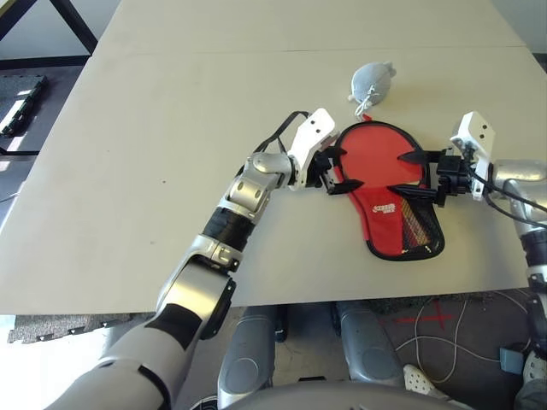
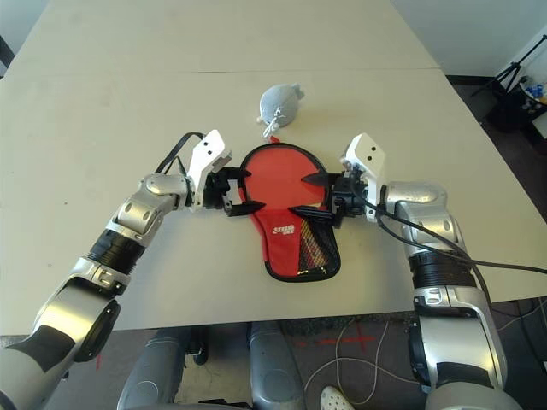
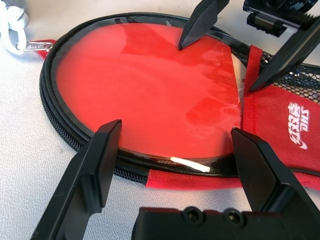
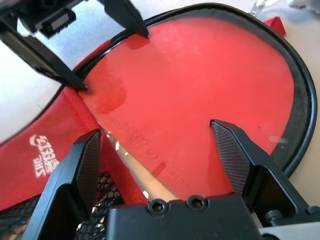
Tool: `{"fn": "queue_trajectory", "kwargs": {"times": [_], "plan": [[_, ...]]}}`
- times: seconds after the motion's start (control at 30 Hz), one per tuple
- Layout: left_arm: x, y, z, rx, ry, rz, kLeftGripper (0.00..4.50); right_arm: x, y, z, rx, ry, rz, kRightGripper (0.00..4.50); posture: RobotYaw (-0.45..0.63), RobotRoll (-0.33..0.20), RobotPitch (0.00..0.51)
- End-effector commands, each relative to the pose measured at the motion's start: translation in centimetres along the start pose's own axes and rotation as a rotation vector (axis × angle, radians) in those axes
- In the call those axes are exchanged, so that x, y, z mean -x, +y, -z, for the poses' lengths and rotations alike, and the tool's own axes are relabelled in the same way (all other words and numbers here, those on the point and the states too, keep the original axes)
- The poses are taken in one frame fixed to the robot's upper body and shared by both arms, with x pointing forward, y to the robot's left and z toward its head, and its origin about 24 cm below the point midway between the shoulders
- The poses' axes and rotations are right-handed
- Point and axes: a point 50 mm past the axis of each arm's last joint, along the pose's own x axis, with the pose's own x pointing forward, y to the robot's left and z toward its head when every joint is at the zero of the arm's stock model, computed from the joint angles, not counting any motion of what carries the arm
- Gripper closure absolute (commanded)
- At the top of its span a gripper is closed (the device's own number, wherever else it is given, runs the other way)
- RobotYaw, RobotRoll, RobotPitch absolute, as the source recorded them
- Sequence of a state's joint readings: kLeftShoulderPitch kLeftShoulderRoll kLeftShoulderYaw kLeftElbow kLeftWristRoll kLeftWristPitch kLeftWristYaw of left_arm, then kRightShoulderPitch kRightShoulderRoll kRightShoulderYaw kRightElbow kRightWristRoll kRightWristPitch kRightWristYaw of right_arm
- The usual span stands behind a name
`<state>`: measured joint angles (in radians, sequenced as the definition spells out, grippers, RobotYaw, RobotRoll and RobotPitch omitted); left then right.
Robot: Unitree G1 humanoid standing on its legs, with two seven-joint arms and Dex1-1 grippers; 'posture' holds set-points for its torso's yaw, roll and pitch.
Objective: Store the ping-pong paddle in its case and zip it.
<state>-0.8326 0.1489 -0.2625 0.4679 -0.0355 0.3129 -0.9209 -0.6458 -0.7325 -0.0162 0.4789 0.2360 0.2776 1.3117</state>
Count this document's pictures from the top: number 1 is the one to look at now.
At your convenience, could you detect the red ping-pong paddle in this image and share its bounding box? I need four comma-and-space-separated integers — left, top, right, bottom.
339, 127, 435, 253

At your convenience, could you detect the black left wrist camera cable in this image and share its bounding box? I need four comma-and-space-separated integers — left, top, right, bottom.
251, 110, 311, 157

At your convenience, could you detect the dark foam floor mat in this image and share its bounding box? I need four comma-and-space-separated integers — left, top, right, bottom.
6, 313, 144, 345

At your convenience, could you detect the red and black paddle case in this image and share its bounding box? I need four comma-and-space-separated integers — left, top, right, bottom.
331, 114, 445, 261

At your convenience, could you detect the black metal table frame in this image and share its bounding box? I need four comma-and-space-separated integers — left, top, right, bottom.
0, 0, 99, 72

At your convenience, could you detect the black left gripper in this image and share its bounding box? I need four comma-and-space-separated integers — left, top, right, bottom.
314, 146, 365, 197

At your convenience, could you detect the grey robot torso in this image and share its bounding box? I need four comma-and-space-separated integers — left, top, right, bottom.
187, 378, 471, 410

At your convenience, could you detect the grey power adapter box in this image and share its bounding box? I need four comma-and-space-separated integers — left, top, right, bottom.
499, 348, 526, 373

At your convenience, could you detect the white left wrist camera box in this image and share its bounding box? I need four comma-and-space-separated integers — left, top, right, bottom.
286, 108, 337, 191

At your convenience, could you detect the person's grey trouser leg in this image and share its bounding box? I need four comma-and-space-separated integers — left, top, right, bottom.
512, 378, 547, 410

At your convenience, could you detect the white perforated clog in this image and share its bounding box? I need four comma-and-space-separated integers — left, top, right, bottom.
403, 362, 445, 398
523, 349, 547, 381

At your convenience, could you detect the grey robot leg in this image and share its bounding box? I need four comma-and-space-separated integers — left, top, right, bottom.
337, 301, 405, 384
217, 305, 279, 410

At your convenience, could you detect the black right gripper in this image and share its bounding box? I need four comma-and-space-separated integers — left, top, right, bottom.
386, 149, 475, 208

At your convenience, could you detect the black flat floor device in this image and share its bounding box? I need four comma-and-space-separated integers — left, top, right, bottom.
0, 74, 47, 138

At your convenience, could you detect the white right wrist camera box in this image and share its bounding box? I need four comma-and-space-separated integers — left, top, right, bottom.
449, 110, 497, 202

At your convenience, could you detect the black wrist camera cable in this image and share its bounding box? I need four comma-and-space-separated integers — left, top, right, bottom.
251, 110, 311, 157
465, 161, 547, 223

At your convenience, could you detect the white floor cable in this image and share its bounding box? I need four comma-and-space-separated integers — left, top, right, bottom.
392, 294, 538, 381

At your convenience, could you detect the black and white sneaker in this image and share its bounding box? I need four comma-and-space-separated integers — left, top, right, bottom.
187, 386, 221, 410

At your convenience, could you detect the black support post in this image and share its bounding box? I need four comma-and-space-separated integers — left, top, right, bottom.
273, 305, 290, 343

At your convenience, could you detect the grey plush zipper charm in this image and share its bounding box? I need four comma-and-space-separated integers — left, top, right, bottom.
345, 61, 398, 120

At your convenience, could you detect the grey robot left leg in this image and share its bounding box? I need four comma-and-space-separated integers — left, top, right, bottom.
217, 305, 279, 410

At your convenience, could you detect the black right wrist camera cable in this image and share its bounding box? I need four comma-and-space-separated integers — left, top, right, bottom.
465, 161, 547, 223

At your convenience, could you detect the grey robot right leg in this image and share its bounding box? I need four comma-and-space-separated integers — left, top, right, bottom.
337, 301, 405, 384

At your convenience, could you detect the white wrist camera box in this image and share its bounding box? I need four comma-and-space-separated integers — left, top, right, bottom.
286, 108, 337, 191
449, 110, 497, 202

